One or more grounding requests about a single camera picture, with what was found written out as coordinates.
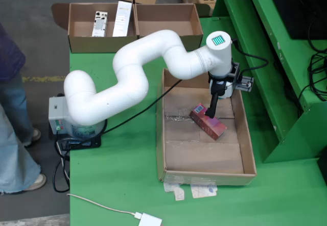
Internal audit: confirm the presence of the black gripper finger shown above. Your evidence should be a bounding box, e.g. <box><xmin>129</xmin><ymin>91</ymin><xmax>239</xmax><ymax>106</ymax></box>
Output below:
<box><xmin>204</xmin><ymin>82</ymin><xmax>227</xmax><ymax>118</ymax></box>

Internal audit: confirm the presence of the person in blue jeans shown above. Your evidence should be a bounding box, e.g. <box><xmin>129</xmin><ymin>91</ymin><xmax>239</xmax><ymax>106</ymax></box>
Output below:
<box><xmin>0</xmin><ymin>23</ymin><xmax>48</xmax><ymax>195</ymax></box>

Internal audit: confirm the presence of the black cable bundle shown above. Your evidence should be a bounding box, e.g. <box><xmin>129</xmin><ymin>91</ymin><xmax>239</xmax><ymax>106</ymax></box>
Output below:
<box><xmin>297</xmin><ymin>6</ymin><xmax>327</xmax><ymax>109</ymax></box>

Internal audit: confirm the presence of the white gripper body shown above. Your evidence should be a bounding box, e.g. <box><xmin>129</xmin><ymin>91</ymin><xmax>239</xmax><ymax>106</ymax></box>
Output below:
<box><xmin>208</xmin><ymin>77</ymin><xmax>233</xmax><ymax>99</ymax></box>

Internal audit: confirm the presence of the white power adapter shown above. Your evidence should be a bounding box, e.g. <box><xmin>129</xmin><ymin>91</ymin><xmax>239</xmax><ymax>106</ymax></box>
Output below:
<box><xmin>134</xmin><ymin>211</ymin><xmax>163</xmax><ymax>226</ymax></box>

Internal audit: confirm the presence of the white cable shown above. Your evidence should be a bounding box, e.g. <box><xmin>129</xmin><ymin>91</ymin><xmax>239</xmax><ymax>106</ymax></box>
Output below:
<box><xmin>66</xmin><ymin>192</ymin><xmax>138</xmax><ymax>218</ymax></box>

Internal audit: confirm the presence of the red product box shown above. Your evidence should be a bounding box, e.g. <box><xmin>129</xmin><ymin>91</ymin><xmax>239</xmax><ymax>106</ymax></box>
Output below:
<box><xmin>189</xmin><ymin>103</ymin><xmax>227</xmax><ymax>141</ymax></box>

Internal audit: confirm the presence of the black power cable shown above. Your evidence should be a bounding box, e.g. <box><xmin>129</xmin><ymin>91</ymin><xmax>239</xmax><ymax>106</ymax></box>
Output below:
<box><xmin>52</xmin><ymin>144</ymin><xmax>71</xmax><ymax>193</ymax></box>

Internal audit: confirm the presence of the grey robot base box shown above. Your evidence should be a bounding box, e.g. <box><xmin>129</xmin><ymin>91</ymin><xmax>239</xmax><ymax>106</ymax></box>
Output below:
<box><xmin>48</xmin><ymin>96</ymin><xmax>70</xmax><ymax>135</ymax></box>

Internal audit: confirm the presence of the short black cable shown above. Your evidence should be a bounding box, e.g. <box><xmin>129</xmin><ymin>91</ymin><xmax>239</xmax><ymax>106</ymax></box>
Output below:
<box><xmin>231</xmin><ymin>39</ymin><xmax>269</xmax><ymax>84</ymax></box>

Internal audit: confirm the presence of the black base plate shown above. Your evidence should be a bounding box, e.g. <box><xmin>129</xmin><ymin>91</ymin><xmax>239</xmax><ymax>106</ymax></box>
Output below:
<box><xmin>48</xmin><ymin>122</ymin><xmax>108</xmax><ymax>150</ymax></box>

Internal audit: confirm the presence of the white paper label scrap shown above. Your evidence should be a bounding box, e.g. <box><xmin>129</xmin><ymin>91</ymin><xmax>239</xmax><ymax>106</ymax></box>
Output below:
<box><xmin>190</xmin><ymin>184</ymin><xmax>218</xmax><ymax>199</ymax></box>
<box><xmin>163</xmin><ymin>182</ymin><xmax>185</xmax><ymax>201</ymax></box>

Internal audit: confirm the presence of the black-spotted white carton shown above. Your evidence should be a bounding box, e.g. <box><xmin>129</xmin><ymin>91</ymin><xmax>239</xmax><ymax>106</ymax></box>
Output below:
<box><xmin>91</xmin><ymin>11</ymin><xmax>108</xmax><ymax>37</ymax></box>

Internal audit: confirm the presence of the tall white carton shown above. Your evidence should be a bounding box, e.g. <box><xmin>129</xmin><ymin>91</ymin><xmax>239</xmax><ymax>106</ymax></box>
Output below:
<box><xmin>112</xmin><ymin>1</ymin><xmax>133</xmax><ymax>37</ymax></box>

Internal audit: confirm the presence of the brown cardboard box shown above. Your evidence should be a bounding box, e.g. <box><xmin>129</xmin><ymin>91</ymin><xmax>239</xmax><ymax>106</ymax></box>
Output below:
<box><xmin>134</xmin><ymin>3</ymin><xmax>212</xmax><ymax>53</ymax></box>
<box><xmin>51</xmin><ymin>2</ymin><xmax>140</xmax><ymax>54</ymax></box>

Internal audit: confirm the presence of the green metal shelf unit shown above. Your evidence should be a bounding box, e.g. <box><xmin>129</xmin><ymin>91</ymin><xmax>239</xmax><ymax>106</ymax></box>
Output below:
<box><xmin>212</xmin><ymin>0</ymin><xmax>327</xmax><ymax>164</ymax></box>

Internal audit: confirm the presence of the shallow cardboard tray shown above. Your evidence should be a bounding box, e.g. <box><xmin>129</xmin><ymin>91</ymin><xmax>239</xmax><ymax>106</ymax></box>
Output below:
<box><xmin>156</xmin><ymin>67</ymin><xmax>258</xmax><ymax>186</ymax></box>

